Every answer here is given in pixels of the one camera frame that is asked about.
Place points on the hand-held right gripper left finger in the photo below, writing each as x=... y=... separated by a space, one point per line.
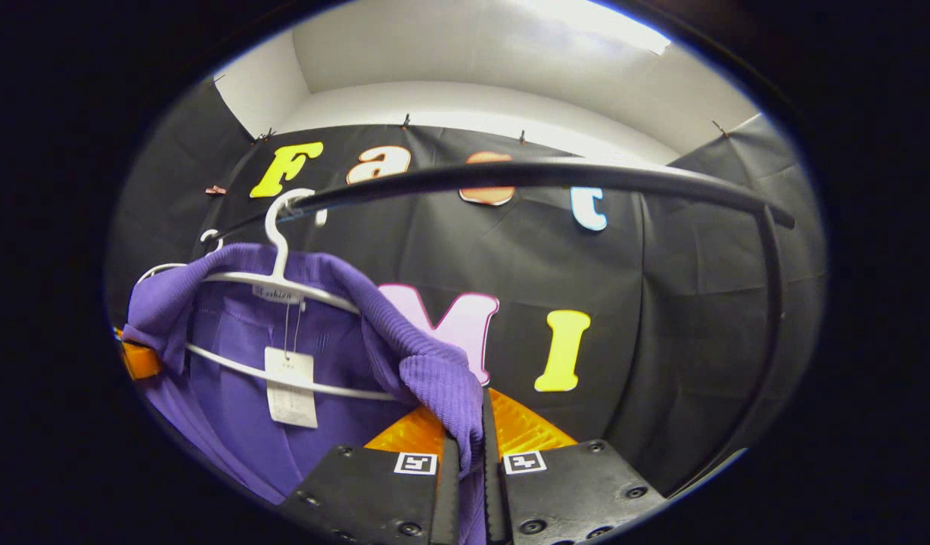
x=374 y=496

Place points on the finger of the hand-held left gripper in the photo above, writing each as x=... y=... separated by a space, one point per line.
x=141 y=362

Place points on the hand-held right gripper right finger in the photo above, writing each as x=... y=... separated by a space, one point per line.
x=570 y=492

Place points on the purple jacket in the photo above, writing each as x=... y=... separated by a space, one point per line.
x=230 y=348

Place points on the white clothes hanger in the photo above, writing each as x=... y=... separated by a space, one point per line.
x=207 y=233
x=281 y=253

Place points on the white paper garment tag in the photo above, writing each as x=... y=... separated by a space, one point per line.
x=290 y=393

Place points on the row of black clips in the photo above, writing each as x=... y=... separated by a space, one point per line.
x=405 y=121

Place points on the large ceiling light panel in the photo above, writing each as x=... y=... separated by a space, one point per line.
x=601 y=23

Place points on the black clothes rail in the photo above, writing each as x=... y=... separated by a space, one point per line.
x=548 y=172

